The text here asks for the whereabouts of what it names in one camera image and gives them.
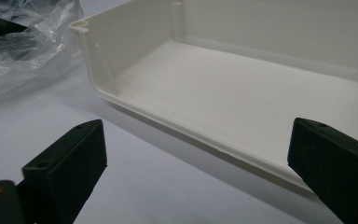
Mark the white plastic tray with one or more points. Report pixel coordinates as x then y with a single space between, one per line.
230 90

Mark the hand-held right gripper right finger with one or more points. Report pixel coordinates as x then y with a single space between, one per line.
335 168

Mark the clear plastic bag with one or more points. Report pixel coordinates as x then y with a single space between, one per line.
21 53

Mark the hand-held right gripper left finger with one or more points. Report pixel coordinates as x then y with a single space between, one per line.
65 168

